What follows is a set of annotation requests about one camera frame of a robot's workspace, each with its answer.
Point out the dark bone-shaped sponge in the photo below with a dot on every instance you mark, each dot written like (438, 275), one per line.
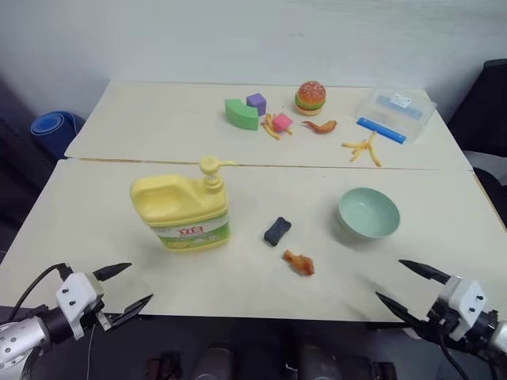
(277, 230)

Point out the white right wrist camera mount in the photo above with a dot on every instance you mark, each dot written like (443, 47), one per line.
(467, 295)

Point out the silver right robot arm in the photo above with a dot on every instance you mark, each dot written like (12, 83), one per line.
(491, 330)

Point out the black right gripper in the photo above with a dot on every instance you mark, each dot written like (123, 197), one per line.
(439, 328)

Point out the toy hamburger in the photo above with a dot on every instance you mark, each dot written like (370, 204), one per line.
(310, 98)

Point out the light green bowl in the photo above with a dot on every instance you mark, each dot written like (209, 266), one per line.
(368, 213)

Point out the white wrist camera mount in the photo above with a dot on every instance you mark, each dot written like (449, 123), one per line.
(77, 291)
(467, 295)

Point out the blue rolled foam mat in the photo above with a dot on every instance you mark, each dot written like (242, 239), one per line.
(53, 128)

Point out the toy fried chicken piece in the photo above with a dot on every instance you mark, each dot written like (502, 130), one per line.
(300, 262)

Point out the black chair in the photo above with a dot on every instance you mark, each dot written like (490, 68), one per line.
(487, 115)

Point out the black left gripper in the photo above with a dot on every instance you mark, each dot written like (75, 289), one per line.
(100, 306)

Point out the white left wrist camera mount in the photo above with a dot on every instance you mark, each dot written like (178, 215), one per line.
(77, 291)

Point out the green curved foam block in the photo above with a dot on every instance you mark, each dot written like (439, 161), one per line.
(239, 115)

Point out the yellow detergent pump bottle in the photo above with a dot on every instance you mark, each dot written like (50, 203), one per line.
(186, 213)

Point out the pink foam cube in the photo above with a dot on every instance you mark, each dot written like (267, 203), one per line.
(281, 122)

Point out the purple foam cube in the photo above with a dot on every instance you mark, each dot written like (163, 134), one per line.
(257, 102)

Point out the clear plastic zip bag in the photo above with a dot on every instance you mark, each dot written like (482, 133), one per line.
(400, 115)

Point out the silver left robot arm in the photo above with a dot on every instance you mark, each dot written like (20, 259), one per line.
(17, 340)

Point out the toy french fries bunch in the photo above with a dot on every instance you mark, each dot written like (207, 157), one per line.
(362, 146)
(271, 128)

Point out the orange toy shrimp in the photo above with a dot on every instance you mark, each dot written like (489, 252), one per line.
(322, 126)

